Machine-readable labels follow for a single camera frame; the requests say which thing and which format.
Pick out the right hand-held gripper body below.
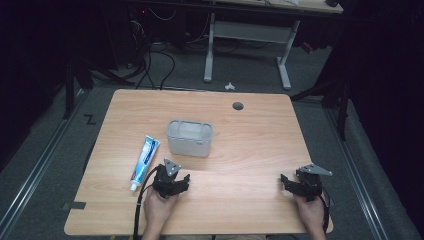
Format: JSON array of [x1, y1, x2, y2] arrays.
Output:
[[294, 163, 334, 203]]

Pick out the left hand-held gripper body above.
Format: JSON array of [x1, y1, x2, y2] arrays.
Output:
[[152, 158, 183, 200]]

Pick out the blue and white toothpaste tube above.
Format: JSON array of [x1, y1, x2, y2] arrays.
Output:
[[129, 134, 161, 192]]

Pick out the grey plastic container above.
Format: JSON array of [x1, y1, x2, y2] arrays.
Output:
[[166, 119, 215, 159]]

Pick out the person's right hand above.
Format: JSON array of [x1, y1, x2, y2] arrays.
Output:
[[294, 194, 326, 235]]

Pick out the person's left hand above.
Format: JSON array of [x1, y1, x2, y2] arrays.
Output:
[[143, 186, 181, 232]]

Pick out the black metal stand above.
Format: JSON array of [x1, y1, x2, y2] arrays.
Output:
[[62, 54, 136, 121], [289, 75, 352, 142]]

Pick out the black tape strip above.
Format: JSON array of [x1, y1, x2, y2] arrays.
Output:
[[62, 200, 87, 212]]

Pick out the desk with white legs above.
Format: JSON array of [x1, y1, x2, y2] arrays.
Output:
[[133, 0, 345, 92]]

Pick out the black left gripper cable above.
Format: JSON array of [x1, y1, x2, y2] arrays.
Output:
[[132, 165, 160, 240]]

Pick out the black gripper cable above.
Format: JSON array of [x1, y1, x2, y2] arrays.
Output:
[[132, 165, 160, 240], [318, 192, 335, 235]]

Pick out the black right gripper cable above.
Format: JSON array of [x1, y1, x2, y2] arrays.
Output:
[[318, 192, 335, 235]]

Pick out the metal floor rail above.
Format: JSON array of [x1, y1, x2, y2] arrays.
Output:
[[0, 89, 90, 236], [323, 107, 390, 240]]

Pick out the black floor cables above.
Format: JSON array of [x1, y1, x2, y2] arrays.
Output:
[[133, 41, 177, 91]]

